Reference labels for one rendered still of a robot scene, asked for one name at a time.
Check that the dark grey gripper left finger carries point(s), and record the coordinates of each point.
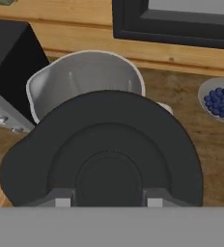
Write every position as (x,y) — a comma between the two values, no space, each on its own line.
(61,197)

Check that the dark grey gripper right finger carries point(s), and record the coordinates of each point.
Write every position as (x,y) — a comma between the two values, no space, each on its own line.
(155,197)

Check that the grey blender jug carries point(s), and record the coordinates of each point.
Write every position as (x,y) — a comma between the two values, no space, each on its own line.
(85,77)

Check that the blueberries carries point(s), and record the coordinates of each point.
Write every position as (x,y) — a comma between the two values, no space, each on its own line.
(221,101)

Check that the grey plate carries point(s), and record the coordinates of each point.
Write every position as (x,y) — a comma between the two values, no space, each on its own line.
(204,87)

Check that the black and grey appliance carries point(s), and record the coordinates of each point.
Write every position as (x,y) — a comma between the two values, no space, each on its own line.
(11,64)

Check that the black window frame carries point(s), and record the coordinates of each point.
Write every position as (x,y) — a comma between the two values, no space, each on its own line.
(130,19)

